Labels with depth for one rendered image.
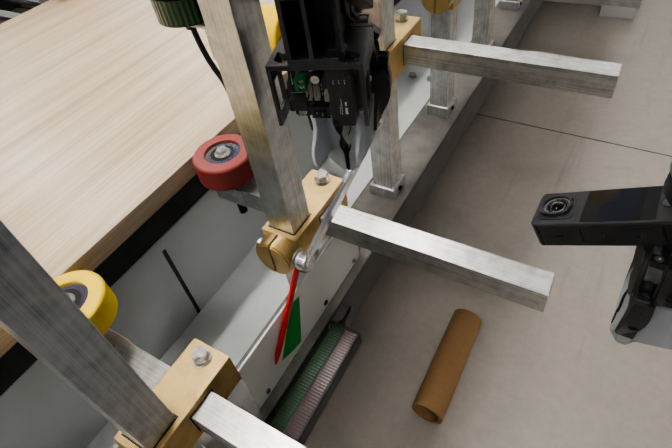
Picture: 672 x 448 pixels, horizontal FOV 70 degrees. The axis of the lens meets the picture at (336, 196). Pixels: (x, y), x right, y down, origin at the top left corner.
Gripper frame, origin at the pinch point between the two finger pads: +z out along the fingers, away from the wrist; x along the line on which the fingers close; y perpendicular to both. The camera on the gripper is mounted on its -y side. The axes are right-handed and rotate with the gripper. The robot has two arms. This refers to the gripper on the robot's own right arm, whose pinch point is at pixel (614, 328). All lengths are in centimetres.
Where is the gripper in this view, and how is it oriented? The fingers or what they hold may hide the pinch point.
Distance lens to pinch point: 56.3
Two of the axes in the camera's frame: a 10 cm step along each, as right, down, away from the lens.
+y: 8.6, 2.7, -4.3
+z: 1.2, 7.1, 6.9
